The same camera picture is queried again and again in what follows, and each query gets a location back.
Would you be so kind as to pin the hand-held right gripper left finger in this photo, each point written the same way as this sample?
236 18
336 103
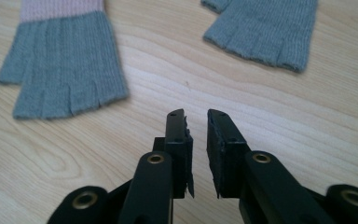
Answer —
180 149

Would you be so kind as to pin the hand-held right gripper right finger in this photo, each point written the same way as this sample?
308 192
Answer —
227 155

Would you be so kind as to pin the grey fingerless knit glove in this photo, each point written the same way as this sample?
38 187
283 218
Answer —
267 31
65 68

